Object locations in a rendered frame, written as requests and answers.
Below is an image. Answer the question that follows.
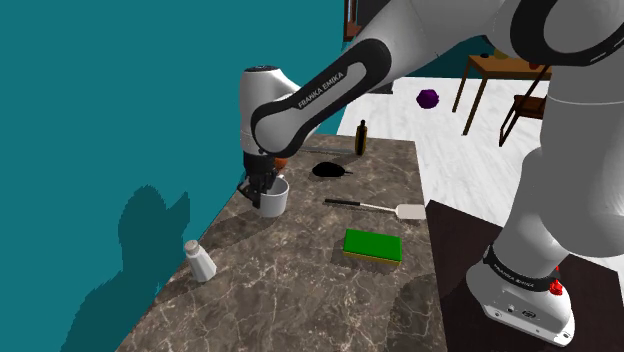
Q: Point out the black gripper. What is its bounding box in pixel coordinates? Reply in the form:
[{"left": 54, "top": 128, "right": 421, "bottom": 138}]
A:
[{"left": 237, "top": 152, "right": 277, "bottom": 210}]

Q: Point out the white cup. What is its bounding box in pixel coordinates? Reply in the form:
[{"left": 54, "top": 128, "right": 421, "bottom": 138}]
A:
[{"left": 256, "top": 175, "right": 291, "bottom": 219}]

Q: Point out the black pan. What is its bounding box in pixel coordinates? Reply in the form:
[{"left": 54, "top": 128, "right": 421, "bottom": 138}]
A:
[{"left": 311, "top": 161, "right": 354, "bottom": 179}]

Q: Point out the white salt shaker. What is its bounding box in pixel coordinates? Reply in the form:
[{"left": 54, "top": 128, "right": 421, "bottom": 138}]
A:
[{"left": 183, "top": 239, "right": 218, "bottom": 283}]

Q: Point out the dark olive bottle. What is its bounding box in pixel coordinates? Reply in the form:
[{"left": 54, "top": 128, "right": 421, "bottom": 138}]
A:
[{"left": 354, "top": 119, "right": 368, "bottom": 157}]

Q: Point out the green and yellow sponge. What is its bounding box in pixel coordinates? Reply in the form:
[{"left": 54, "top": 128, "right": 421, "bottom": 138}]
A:
[{"left": 342, "top": 228, "right": 404, "bottom": 267}]

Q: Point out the purple ball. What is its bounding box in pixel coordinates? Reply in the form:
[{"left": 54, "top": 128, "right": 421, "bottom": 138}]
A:
[{"left": 415, "top": 88, "right": 440, "bottom": 110}]

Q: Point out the dark robot stand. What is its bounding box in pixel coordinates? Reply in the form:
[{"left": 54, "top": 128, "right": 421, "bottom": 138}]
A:
[{"left": 425, "top": 199, "right": 624, "bottom": 352}]

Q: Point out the brown wooden table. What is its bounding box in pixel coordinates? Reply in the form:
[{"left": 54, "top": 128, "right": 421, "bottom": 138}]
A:
[{"left": 451, "top": 47, "right": 554, "bottom": 137}]

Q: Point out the brown wooden chair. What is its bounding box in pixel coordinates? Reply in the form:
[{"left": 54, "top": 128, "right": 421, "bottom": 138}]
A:
[{"left": 498, "top": 64, "right": 550, "bottom": 148}]

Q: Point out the white spatula with black handle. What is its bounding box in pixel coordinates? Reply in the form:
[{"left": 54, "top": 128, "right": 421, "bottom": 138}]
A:
[{"left": 323, "top": 197, "right": 427, "bottom": 222}]

